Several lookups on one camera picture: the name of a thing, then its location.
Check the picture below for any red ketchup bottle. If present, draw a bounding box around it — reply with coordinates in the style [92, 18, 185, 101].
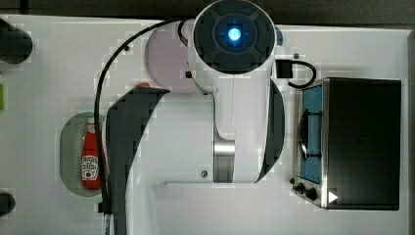
[80, 117, 101, 190]

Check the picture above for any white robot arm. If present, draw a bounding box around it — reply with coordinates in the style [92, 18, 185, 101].
[104, 0, 285, 235]

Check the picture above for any green oval strainer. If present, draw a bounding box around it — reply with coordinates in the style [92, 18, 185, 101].
[60, 113, 106, 197]

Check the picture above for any red toy strawberry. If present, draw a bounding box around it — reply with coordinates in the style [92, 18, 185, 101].
[134, 82, 151, 89]

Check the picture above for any purple round plate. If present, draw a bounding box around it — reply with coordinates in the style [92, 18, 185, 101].
[145, 20, 207, 94]

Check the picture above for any black toaster oven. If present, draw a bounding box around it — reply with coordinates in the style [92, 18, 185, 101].
[291, 77, 401, 211]

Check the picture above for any green squeeze bottle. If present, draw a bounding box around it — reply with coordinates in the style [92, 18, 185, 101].
[0, 83, 5, 111]

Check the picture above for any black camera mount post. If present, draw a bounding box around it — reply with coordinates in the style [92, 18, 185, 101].
[0, 192, 16, 216]
[0, 20, 33, 65]

